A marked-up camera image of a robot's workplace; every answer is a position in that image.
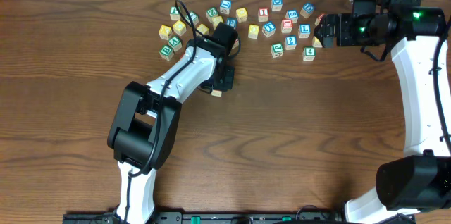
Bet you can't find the red A block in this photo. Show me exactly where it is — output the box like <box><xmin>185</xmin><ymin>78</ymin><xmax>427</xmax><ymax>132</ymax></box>
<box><xmin>211</xmin><ymin>89</ymin><xmax>222</xmax><ymax>97</ymax></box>

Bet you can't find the blue 2 block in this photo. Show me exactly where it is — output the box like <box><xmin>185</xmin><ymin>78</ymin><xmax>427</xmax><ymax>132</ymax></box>
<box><xmin>284</xmin><ymin>35</ymin><xmax>297</xmax><ymax>50</ymax></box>

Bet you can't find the red I block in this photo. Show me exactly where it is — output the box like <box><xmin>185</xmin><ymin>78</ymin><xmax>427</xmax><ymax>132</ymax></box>
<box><xmin>258</xmin><ymin>8</ymin><xmax>269</xmax><ymax>23</ymax></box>

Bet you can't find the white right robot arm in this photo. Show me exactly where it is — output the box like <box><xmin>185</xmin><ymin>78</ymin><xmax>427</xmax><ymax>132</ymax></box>
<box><xmin>314</xmin><ymin>0</ymin><xmax>450</xmax><ymax>223</ymax></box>

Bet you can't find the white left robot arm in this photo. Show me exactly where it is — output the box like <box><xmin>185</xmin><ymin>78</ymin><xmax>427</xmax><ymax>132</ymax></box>
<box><xmin>107</xmin><ymin>34</ymin><xmax>238</xmax><ymax>223</ymax></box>

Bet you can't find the red M block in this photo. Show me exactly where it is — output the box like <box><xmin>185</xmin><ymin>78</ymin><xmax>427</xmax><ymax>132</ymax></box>
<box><xmin>315</xmin><ymin>13</ymin><xmax>326</xmax><ymax>26</ymax></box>

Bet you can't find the yellow G block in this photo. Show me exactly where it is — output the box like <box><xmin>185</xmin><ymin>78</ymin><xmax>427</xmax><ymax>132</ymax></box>
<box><xmin>312</xmin><ymin>37</ymin><xmax>323</xmax><ymax>48</ymax></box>

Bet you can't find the blue L block right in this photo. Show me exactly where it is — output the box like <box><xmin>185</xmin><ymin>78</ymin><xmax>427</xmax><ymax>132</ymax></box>
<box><xmin>298</xmin><ymin>24</ymin><xmax>311</xmax><ymax>39</ymax></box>

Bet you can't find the blue l block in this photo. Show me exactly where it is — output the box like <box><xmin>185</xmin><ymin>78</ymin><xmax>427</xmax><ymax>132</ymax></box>
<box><xmin>220</xmin><ymin>0</ymin><xmax>232</xmax><ymax>15</ymax></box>
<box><xmin>298</xmin><ymin>24</ymin><xmax>311</xmax><ymax>39</ymax></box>

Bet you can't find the red E block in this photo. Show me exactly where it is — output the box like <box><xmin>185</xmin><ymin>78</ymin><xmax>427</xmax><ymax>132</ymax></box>
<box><xmin>232</xmin><ymin>38</ymin><xmax>240</xmax><ymax>49</ymax></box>

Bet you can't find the blue D block tilted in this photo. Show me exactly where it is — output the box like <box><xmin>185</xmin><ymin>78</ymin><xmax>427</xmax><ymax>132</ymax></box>
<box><xmin>300</xmin><ymin>2</ymin><xmax>315</xmax><ymax>19</ymax></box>

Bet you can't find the green 4 block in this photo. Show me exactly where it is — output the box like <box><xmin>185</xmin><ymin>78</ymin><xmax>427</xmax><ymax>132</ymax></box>
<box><xmin>302</xmin><ymin>46</ymin><xmax>316</xmax><ymax>61</ymax></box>

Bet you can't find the blue 5 block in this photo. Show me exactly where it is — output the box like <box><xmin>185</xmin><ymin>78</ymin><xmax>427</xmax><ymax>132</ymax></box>
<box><xmin>285</xmin><ymin>9</ymin><xmax>299</xmax><ymax>24</ymax></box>

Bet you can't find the yellow block centre left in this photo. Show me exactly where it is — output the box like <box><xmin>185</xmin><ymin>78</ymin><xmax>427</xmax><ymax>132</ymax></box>
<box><xmin>196</xmin><ymin>23</ymin><xmax>209</xmax><ymax>37</ymax></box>

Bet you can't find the red U block right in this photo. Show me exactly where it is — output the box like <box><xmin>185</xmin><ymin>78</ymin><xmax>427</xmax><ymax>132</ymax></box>
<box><xmin>281</xmin><ymin>19</ymin><xmax>293</xmax><ymax>33</ymax></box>

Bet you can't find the blue P block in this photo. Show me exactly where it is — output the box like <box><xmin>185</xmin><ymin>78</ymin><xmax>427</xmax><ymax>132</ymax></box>
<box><xmin>226</xmin><ymin>18</ymin><xmax>237</xmax><ymax>29</ymax></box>

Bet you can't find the yellow O block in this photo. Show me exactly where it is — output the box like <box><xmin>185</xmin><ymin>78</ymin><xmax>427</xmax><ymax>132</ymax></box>
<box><xmin>248</xmin><ymin>24</ymin><xmax>260</xmax><ymax>39</ymax></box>

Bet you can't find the yellow S block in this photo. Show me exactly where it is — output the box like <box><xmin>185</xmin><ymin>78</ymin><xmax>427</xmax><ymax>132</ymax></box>
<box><xmin>211</xmin><ymin>16</ymin><xmax>223</xmax><ymax>29</ymax></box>

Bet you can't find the green V block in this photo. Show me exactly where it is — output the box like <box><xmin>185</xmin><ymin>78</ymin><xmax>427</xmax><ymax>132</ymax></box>
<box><xmin>168</xmin><ymin>36</ymin><xmax>183</xmax><ymax>52</ymax></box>

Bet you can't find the green B block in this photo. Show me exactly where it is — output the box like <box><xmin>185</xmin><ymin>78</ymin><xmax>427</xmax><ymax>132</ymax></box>
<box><xmin>159</xmin><ymin>44</ymin><xmax>175</xmax><ymax>61</ymax></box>

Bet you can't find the green J block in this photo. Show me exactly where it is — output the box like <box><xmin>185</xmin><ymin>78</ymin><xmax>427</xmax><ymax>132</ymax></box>
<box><xmin>271</xmin><ymin>43</ymin><xmax>284</xmax><ymax>58</ymax></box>

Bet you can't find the yellow block near X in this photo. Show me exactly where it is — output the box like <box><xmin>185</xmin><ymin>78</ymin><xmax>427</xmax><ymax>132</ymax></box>
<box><xmin>173</xmin><ymin>20</ymin><xmax>187</xmax><ymax>36</ymax></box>

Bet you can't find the green 7 block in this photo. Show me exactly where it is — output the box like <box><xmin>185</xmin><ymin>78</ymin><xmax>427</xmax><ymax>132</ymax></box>
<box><xmin>185</xmin><ymin>11</ymin><xmax>199</xmax><ymax>27</ymax></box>

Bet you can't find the blue D block top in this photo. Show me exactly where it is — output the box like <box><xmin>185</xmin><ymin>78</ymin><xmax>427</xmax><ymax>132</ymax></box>
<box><xmin>271</xmin><ymin>0</ymin><xmax>283</xmax><ymax>11</ymax></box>

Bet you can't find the yellow block upper middle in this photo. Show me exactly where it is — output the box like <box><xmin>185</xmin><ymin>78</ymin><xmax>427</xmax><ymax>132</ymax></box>
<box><xmin>235</xmin><ymin>7</ymin><xmax>248</xmax><ymax>23</ymax></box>

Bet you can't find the blue T block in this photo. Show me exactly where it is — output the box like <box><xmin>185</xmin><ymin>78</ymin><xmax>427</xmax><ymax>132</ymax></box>
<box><xmin>262</xmin><ymin>21</ymin><xmax>276</xmax><ymax>37</ymax></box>

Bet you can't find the blue L block top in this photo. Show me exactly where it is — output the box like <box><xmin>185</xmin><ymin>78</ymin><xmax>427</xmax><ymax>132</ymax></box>
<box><xmin>220</xmin><ymin>0</ymin><xmax>232</xmax><ymax>15</ymax></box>

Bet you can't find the green P block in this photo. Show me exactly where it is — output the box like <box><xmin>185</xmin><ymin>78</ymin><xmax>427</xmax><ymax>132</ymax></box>
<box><xmin>170</xmin><ymin>6</ymin><xmax>180</xmax><ymax>20</ymax></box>

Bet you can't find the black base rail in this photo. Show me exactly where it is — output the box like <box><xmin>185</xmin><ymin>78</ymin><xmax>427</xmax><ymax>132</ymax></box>
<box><xmin>62</xmin><ymin>210</ymin><xmax>416</xmax><ymax>224</ymax></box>

